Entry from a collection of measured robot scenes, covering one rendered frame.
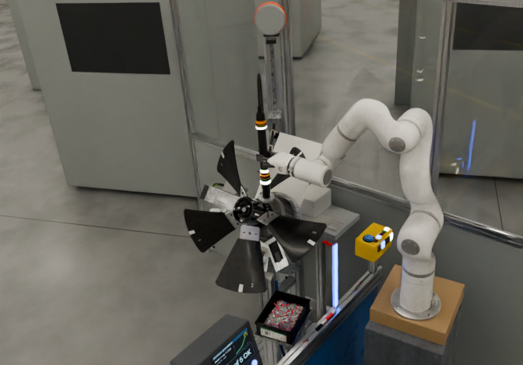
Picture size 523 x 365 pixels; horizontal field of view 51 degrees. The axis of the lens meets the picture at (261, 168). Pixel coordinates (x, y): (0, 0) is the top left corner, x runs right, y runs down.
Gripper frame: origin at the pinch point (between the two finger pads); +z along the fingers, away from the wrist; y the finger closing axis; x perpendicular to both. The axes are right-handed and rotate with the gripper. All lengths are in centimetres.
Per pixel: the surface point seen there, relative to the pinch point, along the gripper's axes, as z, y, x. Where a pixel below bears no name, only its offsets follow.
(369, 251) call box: -39, 21, -45
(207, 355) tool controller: -39, -76, -23
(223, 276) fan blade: 7, -24, -51
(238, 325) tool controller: -38, -61, -24
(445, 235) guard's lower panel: -53, 70, -60
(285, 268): -11, -4, -51
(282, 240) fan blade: -13.8, -7.3, -32.8
